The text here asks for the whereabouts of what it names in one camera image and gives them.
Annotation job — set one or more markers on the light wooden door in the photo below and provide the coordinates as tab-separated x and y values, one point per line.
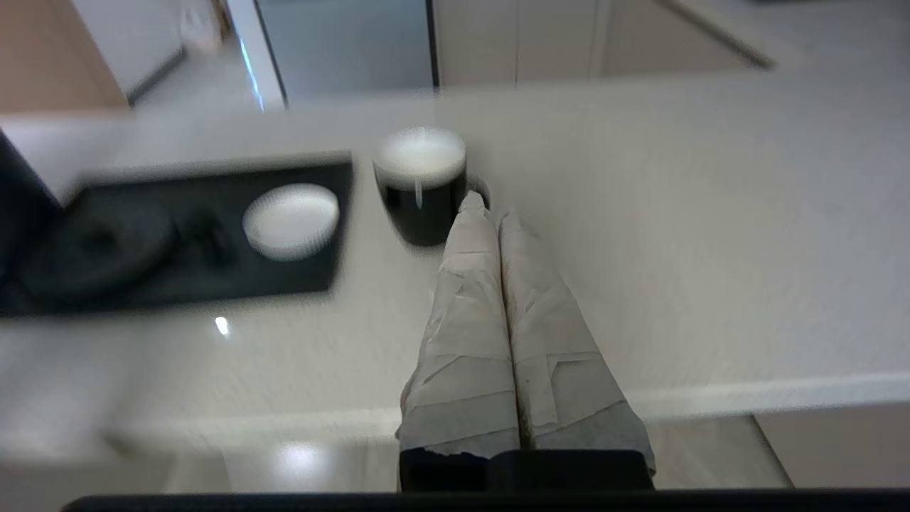
50	50

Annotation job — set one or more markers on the black cup white inside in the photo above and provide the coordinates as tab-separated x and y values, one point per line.
423	206

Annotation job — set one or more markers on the white round saucer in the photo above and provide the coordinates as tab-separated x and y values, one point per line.
291	220

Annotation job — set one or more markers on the tall silver fridge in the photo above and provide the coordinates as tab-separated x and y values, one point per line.
348	46

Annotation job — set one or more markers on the white plastic bag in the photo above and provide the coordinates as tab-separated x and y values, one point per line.
201	21

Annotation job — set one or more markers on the beige counter drawer cabinet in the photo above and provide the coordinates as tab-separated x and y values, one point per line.
682	35

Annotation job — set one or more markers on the beige sink base cabinet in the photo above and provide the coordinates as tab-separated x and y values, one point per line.
512	39

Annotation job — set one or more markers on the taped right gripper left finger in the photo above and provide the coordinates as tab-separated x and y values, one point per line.
462	355

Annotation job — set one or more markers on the black round kettle base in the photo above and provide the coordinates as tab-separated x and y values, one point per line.
99	249

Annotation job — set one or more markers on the black rectangular serving tray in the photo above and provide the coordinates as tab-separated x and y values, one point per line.
213	277

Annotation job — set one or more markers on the black electric kettle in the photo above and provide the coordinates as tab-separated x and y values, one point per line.
21	185

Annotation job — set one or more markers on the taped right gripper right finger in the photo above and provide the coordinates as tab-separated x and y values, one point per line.
561	384

